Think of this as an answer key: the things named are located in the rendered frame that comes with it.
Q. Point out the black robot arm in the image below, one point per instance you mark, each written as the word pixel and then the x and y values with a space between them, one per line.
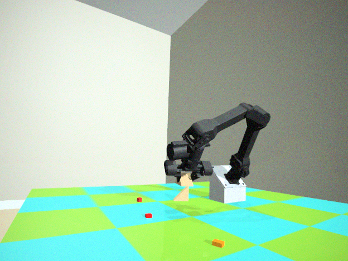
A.
pixel 206 130

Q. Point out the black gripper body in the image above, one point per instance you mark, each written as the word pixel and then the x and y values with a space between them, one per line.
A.
pixel 194 165

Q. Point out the orange block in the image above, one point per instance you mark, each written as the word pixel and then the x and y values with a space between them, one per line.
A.
pixel 218 243

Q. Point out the tan triangular block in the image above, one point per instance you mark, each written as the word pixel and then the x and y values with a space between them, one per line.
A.
pixel 185 180
pixel 183 195

